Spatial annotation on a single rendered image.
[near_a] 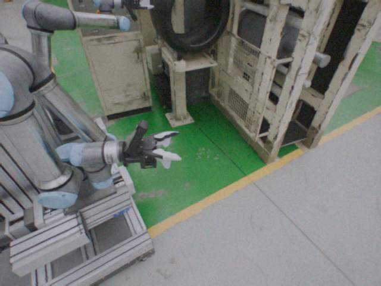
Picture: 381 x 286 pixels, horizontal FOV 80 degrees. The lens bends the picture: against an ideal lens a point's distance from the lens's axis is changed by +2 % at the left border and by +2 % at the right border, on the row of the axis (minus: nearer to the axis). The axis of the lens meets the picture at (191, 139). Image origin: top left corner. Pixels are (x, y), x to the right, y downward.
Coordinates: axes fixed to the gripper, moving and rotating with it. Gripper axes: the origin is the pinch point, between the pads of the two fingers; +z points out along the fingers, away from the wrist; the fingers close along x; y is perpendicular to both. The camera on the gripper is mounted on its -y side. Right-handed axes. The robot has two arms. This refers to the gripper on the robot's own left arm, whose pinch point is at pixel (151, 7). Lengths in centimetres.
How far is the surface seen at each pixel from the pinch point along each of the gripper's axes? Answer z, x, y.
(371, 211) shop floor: 136, -135, -106
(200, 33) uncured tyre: 46, 14, -19
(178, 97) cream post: 35, 26, -85
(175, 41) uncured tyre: 14.4, -11.4, -17.9
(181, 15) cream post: 31.6, 25.9, -9.4
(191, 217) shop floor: 7, -88, -122
